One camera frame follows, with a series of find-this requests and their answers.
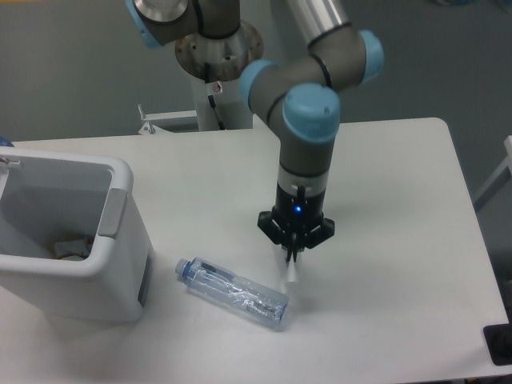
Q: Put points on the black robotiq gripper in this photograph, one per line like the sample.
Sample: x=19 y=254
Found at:
x=296 y=223

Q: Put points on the clear plastic water bottle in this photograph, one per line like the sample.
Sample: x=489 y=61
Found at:
x=258 y=302

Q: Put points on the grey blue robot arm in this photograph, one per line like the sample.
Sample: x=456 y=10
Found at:
x=299 y=103

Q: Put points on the trash inside can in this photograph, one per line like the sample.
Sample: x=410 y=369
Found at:
x=73 y=250

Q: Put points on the white trash can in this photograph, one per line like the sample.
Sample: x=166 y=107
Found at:
x=49 y=197

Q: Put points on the black clamp at table edge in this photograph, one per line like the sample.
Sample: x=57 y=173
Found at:
x=498 y=340

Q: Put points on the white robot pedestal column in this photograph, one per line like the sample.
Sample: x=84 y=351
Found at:
x=214 y=67

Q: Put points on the white left floor bracket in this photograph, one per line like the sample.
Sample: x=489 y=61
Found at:
x=173 y=122

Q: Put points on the white frame at right edge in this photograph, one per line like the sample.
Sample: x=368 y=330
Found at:
x=498 y=178

